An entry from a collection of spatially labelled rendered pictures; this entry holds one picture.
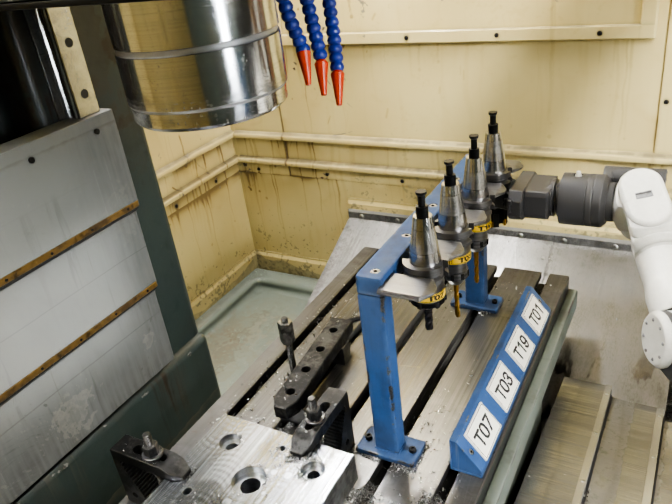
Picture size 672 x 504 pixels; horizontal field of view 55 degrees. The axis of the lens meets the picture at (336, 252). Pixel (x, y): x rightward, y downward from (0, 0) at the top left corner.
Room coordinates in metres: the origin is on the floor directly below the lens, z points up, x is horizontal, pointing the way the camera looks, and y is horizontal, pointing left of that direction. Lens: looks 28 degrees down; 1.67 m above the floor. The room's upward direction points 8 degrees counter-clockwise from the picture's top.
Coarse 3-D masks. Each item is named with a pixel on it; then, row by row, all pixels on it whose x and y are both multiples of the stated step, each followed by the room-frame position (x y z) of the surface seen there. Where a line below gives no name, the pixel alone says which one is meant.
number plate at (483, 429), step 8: (480, 408) 0.76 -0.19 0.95; (480, 416) 0.75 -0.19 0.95; (488, 416) 0.76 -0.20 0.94; (472, 424) 0.73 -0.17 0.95; (480, 424) 0.74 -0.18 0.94; (488, 424) 0.74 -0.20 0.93; (496, 424) 0.75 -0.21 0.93; (472, 432) 0.72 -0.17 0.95; (480, 432) 0.73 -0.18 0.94; (488, 432) 0.73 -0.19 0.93; (496, 432) 0.74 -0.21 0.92; (472, 440) 0.71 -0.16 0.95; (480, 440) 0.71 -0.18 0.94; (488, 440) 0.72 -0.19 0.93; (480, 448) 0.70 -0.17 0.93; (488, 448) 0.71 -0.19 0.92; (488, 456) 0.70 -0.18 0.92
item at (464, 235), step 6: (468, 222) 0.87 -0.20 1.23; (438, 228) 0.86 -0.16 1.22; (468, 228) 0.85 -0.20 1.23; (438, 234) 0.85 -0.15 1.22; (444, 234) 0.84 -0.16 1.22; (450, 234) 0.84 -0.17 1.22; (456, 234) 0.84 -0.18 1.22; (462, 234) 0.84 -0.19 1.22; (468, 234) 0.84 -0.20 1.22; (450, 240) 0.84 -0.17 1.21; (456, 240) 0.84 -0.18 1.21; (462, 240) 0.84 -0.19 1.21; (468, 240) 0.84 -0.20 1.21
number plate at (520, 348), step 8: (520, 328) 0.96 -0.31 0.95; (512, 336) 0.93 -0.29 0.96; (520, 336) 0.94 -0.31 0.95; (512, 344) 0.91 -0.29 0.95; (520, 344) 0.92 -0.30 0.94; (528, 344) 0.93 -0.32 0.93; (512, 352) 0.90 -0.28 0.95; (520, 352) 0.91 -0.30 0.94; (528, 352) 0.92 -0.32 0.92; (520, 360) 0.89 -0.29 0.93; (528, 360) 0.90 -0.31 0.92
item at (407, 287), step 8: (392, 280) 0.75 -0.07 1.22; (400, 280) 0.74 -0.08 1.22; (408, 280) 0.74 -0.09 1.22; (416, 280) 0.74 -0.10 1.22; (424, 280) 0.73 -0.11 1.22; (432, 280) 0.73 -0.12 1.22; (384, 288) 0.73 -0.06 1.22; (392, 288) 0.72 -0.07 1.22; (400, 288) 0.72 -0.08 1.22; (408, 288) 0.72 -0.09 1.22; (416, 288) 0.72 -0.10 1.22; (424, 288) 0.71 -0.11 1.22; (432, 288) 0.71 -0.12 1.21; (392, 296) 0.71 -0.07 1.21; (400, 296) 0.71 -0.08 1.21; (408, 296) 0.70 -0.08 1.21; (416, 296) 0.70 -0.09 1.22; (424, 296) 0.70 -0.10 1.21
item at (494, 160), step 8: (488, 136) 1.05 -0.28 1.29; (496, 136) 1.04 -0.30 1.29; (488, 144) 1.04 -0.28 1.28; (496, 144) 1.04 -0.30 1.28; (488, 152) 1.04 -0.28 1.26; (496, 152) 1.04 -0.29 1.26; (488, 160) 1.04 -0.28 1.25; (496, 160) 1.04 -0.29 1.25; (504, 160) 1.04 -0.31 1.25; (488, 168) 1.04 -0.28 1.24; (496, 168) 1.03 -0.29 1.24; (504, 168) 1.04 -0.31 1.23
